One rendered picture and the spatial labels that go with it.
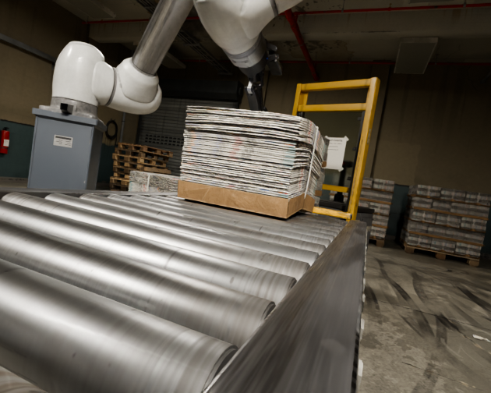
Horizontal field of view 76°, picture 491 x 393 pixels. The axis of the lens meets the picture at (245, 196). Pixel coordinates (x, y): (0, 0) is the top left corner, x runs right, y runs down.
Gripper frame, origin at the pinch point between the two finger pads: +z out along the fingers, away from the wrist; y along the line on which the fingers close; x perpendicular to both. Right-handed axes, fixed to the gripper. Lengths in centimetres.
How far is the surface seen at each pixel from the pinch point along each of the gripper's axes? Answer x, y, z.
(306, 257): 26, 41, -44
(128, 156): -514, -67, 512
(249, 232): 16, 40, -37
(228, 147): -0.9, 21.8, -16.7
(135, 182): -78, 29, 47
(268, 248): 21, 41, -44
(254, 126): 4.9, 16.8, -18.5
